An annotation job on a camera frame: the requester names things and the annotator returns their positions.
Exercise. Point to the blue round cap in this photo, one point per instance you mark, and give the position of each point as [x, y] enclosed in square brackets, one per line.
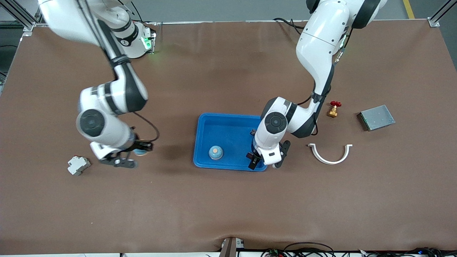
[141, 153]
[216, 153]

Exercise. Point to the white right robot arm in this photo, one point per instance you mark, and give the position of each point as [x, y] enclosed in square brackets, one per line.
[107, 135]

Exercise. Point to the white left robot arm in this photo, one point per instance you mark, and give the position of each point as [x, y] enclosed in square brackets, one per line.
[317, 43]

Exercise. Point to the blue plastic tray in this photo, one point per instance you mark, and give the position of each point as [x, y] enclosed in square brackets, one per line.
[228, 139]

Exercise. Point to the white semicircular pipe clamp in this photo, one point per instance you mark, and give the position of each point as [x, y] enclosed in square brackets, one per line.
[330, 162]

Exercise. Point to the silver metal module box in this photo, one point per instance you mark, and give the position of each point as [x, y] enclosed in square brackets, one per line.
[378, 117]

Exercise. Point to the grey metal table bracket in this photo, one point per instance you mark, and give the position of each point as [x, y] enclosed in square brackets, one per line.
[230, 248]

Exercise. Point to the aluminium frame profile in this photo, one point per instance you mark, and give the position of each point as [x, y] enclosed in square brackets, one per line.
[28, 25]
[433, 22]

